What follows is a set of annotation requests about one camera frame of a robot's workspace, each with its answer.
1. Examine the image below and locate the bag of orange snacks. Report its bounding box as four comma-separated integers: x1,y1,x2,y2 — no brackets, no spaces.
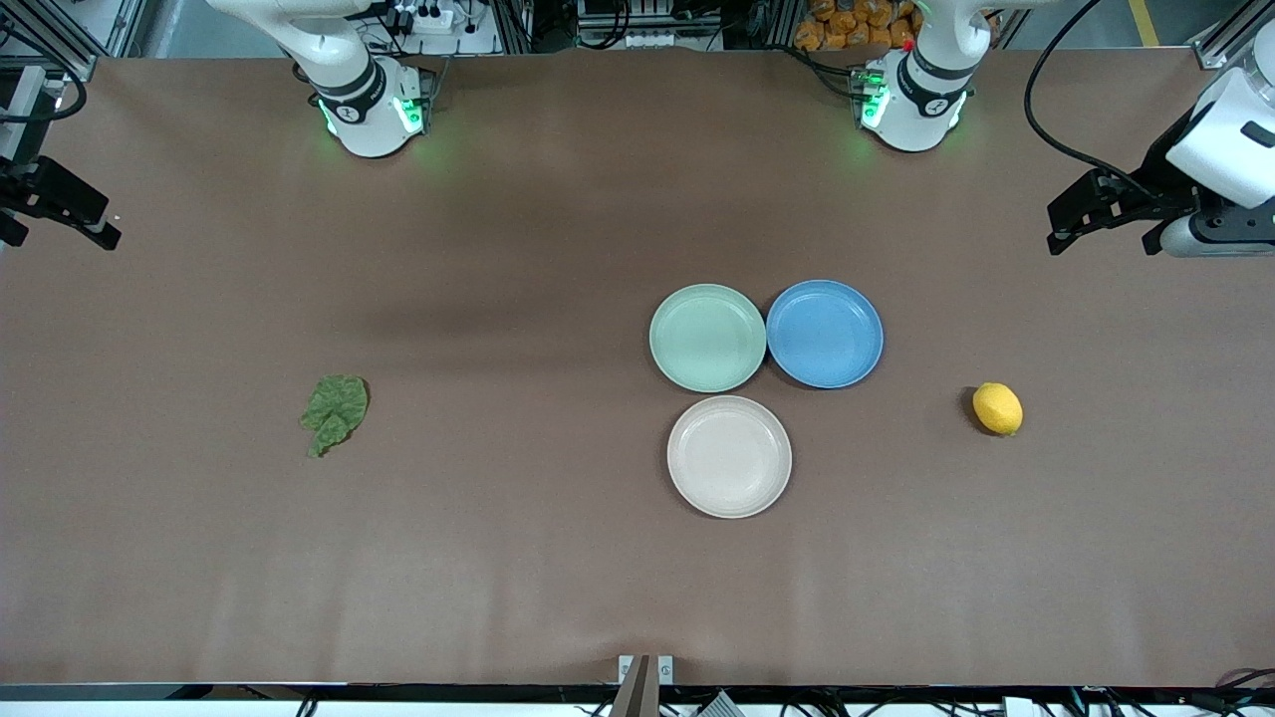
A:
794,0,924,53

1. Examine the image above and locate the green lettuce leaf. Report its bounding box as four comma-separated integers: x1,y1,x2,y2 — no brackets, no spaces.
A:
301,374,371,459

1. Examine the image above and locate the light green plate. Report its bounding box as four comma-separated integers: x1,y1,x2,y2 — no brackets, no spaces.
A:
649,284,768,393

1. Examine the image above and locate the metal table edge bracket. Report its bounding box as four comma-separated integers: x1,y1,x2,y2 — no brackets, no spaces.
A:
610,654,675,717

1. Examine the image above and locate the blue plate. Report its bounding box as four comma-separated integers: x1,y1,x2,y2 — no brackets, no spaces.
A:
766,280,885,389

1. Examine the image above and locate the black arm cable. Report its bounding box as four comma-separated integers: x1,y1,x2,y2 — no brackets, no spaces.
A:
0,20,89,125
1023,0,1166,200

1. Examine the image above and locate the yellow lemon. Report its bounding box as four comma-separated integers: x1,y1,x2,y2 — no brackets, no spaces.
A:
972,382,1024,437

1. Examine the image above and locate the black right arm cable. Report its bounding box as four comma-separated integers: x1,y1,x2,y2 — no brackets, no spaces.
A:
0,20,89,125

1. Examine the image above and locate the white power strip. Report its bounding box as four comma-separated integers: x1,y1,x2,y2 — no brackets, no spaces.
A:
396,0,457,33

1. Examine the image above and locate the beige plate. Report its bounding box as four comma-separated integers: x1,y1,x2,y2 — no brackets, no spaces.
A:
667,395,793,520

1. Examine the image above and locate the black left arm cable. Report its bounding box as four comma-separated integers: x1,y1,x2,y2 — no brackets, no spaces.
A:
1023,0,1166,200

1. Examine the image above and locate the aluminium frame profile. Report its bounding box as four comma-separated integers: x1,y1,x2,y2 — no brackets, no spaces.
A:
0,0,150,83
1190,0,1275,71

